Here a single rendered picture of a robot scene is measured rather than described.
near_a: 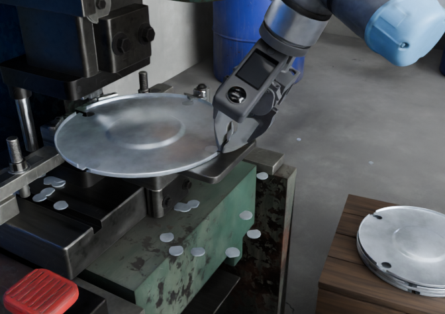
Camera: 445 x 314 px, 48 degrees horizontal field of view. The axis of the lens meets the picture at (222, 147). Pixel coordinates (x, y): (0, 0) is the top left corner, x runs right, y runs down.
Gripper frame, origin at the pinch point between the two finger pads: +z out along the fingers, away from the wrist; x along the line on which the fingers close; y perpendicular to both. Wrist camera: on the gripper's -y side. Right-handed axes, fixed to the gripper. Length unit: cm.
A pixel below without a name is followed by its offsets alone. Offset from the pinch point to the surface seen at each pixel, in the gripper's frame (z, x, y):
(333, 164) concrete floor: 77, -22, 135
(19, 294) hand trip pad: 6.1, 5.2, -33.6
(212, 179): 0.9, -2.3, -6.2
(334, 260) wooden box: 35, -30, 34
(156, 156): 4.6, 7.1, -5.3
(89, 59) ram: -3.1, 22.7, -5.2
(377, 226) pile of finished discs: 30, -35, 48
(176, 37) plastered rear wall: 107, 99, 200
